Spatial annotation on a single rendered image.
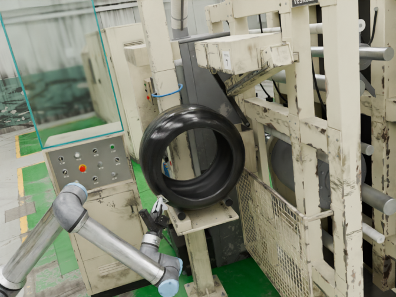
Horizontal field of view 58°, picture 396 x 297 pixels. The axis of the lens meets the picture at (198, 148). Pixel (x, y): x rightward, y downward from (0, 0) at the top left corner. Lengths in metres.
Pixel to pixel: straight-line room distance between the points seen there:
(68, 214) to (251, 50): 1.04
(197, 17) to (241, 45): 10.81
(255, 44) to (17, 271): 1.50
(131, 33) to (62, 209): 4.14
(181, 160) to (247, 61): 0.90
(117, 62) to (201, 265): 3.52
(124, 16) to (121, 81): 6.22
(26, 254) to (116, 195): 0.95
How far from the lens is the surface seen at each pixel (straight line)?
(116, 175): 2.65
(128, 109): 5.49
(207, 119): 1.85
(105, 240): 1.61
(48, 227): 1.78
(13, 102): 10.99
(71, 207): 1.59
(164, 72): 2.16
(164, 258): 1.82
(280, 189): 2.85
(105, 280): 2.98
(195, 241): 2.55
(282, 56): 1.59
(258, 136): 2.35
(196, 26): 12.37
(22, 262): 1.91
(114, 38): 5.41
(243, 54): 1.62
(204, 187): 2.23
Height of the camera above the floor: 1.86
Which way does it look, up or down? 18 degrees down
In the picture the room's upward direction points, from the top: 10 degrees counter-clockwise
